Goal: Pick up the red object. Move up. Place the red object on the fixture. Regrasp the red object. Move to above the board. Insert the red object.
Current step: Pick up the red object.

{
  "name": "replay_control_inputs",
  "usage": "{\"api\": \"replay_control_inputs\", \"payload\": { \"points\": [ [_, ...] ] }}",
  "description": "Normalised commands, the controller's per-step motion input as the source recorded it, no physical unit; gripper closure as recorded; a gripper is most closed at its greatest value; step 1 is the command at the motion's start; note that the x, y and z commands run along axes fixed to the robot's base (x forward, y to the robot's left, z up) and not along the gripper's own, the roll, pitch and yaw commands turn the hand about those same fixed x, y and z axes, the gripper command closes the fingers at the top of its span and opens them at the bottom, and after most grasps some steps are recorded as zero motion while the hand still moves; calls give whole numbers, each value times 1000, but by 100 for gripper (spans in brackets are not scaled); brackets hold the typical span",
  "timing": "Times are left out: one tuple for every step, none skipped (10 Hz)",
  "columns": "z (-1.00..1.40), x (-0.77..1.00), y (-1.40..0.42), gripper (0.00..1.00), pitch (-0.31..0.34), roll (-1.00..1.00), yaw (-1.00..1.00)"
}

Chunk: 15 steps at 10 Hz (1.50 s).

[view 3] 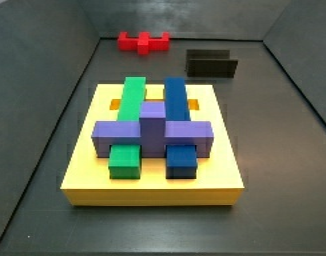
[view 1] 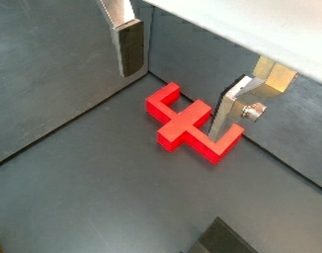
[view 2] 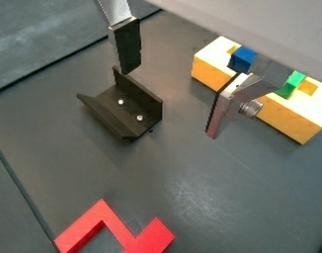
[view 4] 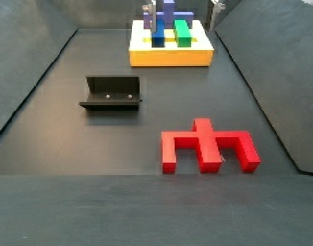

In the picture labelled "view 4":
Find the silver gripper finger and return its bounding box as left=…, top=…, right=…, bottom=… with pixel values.
left=208, top=0, right=225, bottom=30
left=141, top=0, right=157, bottom=33

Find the red trident-shaped block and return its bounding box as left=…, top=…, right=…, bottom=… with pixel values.
left=161, top=118, right=262, bottom=174

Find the yellow wooden base board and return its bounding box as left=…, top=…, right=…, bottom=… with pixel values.
left=128, top=20, right=213, bottom=67

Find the purple trident-shaped block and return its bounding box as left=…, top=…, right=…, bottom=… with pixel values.
left=143, top=0, right=193, bottom=29

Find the blue rectangular bar block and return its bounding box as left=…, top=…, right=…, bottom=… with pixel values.
left=151, top=20, right=165, bottom=48

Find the green rectangular bar block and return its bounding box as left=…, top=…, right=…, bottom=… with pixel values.
left=172, top=19, right=192, bottom=47

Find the black angled bracket stand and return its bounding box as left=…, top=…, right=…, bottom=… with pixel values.
left=78, top=75, right=140, bottom=109

